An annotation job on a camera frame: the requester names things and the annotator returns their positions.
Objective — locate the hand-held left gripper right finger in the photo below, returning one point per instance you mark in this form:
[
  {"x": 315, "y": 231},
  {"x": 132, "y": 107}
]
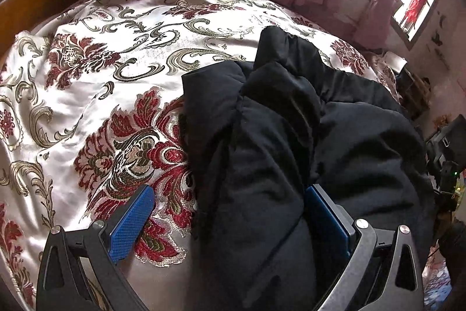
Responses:
[{"x": 327, "y": 223}]

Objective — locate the dark bedside clutter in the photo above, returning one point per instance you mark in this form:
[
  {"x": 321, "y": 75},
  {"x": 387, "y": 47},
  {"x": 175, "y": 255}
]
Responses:
[{"x": 413, "y": 88}]

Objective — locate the floral satin bedspread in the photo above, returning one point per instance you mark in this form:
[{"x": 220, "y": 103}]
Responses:
[{"x": 109, "y": 77}]

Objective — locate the person's right forearm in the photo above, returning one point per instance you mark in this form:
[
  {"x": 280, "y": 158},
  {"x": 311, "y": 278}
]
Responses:
[{"x": 453, "y": 245}]

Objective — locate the black padded jacket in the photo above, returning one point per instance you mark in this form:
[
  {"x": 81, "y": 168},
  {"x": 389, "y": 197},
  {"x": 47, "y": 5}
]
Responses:
[{"x": 273, "y": 150}]

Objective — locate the red window ornament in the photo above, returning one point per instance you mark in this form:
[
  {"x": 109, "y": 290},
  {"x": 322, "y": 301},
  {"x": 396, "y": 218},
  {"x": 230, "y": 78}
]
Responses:
[{"x": 412, "y": 9}]

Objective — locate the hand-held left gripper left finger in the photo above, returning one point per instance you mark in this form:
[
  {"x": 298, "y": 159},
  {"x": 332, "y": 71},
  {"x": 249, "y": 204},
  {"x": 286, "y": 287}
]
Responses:
[{"x": 131, "y": 223}]

